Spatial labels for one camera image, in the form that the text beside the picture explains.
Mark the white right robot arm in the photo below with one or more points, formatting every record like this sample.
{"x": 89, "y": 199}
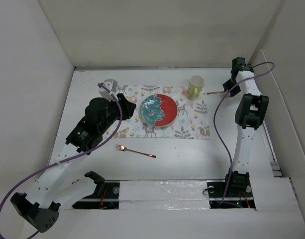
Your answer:
{"x": 249, "y": 117}

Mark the patterned animal print cloth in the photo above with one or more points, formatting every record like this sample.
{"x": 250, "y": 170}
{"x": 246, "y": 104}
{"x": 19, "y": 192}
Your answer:
{"x": 190, "y": 123}

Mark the metal table edge rail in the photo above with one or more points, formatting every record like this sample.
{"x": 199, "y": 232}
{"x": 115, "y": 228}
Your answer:
{"x": 101, "y": 68}

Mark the copper fork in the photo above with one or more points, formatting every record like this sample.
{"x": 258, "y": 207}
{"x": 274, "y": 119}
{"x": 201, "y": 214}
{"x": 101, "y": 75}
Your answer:
{"x": 123, "y": 148}

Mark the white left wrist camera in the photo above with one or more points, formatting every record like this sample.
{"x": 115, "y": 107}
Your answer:
{"x": 111, "y": 85}

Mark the red and teal plate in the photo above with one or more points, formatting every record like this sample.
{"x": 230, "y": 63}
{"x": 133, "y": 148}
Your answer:
{"x": 158, "y": 110}

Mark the yellow translucent mug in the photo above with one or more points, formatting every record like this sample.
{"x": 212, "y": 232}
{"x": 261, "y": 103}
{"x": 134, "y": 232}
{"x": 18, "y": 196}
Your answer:
{"x": 195, "y": 86}

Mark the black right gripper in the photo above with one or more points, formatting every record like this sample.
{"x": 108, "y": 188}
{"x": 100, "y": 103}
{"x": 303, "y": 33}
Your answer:
{"x": 235, "y": 91}

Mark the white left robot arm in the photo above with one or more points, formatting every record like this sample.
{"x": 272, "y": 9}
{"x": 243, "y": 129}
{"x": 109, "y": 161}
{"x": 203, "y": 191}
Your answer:
{"x": 42, "y": 203}

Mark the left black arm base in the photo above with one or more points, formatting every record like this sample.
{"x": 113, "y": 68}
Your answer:
{"x": 104, "y": 197}

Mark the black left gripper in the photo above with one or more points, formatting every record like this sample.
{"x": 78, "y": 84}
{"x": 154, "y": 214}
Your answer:
{"x": 127, "y": 107}

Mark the copper spoon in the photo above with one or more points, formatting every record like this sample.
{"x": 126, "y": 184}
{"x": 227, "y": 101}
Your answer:
{"x": 213, "y": 93}

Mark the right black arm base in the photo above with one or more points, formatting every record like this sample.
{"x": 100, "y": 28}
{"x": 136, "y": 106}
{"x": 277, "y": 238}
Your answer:
{"x": 234, "y": 199}

